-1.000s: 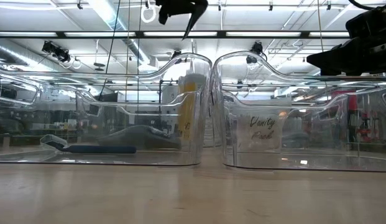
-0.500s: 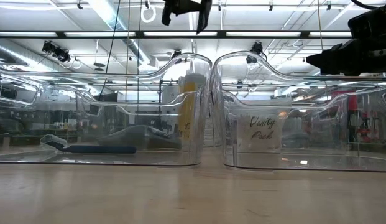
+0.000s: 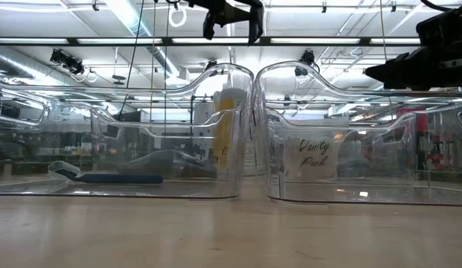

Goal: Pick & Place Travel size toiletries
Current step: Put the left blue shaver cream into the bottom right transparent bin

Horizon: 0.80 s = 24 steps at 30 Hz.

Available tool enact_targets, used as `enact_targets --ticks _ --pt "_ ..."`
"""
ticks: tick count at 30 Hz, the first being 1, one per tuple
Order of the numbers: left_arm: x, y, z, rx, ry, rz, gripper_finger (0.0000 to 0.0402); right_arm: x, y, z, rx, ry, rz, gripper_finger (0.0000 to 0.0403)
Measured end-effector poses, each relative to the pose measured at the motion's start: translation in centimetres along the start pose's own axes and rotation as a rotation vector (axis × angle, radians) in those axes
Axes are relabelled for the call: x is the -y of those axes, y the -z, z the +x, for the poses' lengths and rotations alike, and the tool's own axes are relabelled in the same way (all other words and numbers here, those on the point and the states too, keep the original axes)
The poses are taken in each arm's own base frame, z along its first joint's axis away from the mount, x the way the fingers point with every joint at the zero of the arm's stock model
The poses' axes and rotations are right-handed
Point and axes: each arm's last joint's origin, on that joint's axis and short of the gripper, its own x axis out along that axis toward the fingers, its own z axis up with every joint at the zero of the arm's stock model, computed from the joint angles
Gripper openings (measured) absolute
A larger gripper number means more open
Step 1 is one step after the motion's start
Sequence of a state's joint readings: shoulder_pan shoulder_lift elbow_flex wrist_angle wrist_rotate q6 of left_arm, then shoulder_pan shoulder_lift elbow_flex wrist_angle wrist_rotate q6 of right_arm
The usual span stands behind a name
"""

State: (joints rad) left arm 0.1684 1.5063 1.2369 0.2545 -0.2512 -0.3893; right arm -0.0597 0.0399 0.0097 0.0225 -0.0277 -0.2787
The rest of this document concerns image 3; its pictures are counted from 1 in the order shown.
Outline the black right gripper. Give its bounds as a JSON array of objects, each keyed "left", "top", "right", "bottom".
[{"left": 365, "top": 39, "right": 462, "bottom": 92}]

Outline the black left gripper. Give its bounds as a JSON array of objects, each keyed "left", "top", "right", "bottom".
[{"left": 185, "top": 0, "right": 266, "bottom": 46}]

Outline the white vanity pack pouch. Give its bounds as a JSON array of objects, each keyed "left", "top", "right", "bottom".
[{"left": 281, "top": 118, "right": 350, "bottom": 184}]

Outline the blue razor with clear cap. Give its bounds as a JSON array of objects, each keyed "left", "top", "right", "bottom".
[{"left": 47, "top": 160, "right": 164, "bottom": 185}]

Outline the red cabinet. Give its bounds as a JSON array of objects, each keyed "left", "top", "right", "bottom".
[{"left": 396, "top": 107, "right": 429, "bottom": 133}]

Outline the black beam with light strips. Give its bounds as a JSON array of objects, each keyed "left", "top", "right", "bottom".
[{"left": 0, "top": 36, "right": 421, "bottom": 48}]

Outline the red equipment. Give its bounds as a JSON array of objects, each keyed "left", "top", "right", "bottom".
[{"left": 427, "top": 133, "right": 453, "bottom": 170}]

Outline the yellow canister with white lid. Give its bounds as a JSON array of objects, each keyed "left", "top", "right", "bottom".
[{"left": 213, "top": 88, "right": 248, "bottom": 187}]

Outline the clear plastic bin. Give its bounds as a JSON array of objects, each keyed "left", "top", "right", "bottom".
[
  {"left": 0, "top": 63, "right": 255, "bottom": 200},
  {"left": 251, "top": 60, "right": 462, "bottom": 208}
]

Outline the white looped cable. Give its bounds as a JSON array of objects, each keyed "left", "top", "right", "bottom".
[{"left": 167, "top": 6, "right": 187, "bottom": 29}]

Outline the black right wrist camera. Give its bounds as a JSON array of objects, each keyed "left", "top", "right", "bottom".
[{"left": 414, "top": 1, "right": 462, "bottom": 45}]

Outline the black hanging camera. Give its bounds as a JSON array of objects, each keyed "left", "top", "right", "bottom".
[{"left": 294, "top": 49, "right": 321, "bottom": 77}]

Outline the black hanging cable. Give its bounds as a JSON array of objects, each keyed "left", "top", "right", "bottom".
[{"left": 117, "top": 0, "right": 146, "bottom": 122}]

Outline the black ceiling camera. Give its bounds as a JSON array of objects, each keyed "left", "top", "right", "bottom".
[{"left": 50, "top": 48, "right": 86, "bottom": 75}]

